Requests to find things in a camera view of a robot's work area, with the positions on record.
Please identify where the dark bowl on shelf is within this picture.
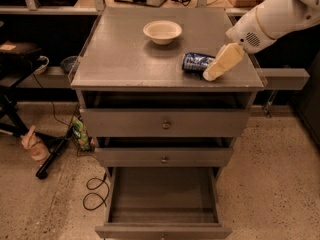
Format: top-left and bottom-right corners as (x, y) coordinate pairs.
(60, 56), (78, 73)

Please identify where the white bowl on stool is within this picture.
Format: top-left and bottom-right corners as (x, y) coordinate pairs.
(34, 56), (49, 75)

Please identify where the blue pepsi can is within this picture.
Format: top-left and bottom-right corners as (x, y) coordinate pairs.
(182, 52), (215, 74)

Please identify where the black floor cable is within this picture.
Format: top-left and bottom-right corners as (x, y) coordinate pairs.
(82, 173), (111, 212)

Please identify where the pink spray bottle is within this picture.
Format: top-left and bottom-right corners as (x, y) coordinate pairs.
(21, 125), (49, 164)

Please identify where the grey middle drawer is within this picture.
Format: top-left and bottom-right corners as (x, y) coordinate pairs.
(96, 137), (233, 167)

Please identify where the white paper bowl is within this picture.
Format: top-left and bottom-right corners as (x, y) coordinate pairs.
(143, 20), (182, 45)

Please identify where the grey drawer cabinet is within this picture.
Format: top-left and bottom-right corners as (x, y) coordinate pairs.
(68, 6), (268, 240)

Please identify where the green chip bag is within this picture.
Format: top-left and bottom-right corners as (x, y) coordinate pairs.
(72, 116), (92, 151)

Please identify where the grey top drawer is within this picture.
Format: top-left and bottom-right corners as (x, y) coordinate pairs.
(80, 92), (249, 137)

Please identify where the black box on stool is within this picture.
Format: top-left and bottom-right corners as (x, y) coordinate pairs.
(0, 41), (42, 71)

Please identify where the black stand leg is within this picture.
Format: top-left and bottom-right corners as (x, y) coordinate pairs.
(36, 128), (73, 179)

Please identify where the grey open bottom drawer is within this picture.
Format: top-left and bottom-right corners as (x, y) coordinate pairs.
(95, 167), (232, 240)

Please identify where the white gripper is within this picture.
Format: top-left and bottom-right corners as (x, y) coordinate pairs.
(203, 7), (275, 81)

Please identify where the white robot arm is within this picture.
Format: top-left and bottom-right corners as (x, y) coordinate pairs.
(203, 0), (320, 81)

